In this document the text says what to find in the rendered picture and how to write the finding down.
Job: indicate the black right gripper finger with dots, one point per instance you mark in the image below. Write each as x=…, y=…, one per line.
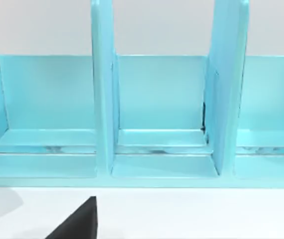
x=82, y=221

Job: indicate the light blue rack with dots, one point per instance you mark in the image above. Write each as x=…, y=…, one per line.
x=156, y=99

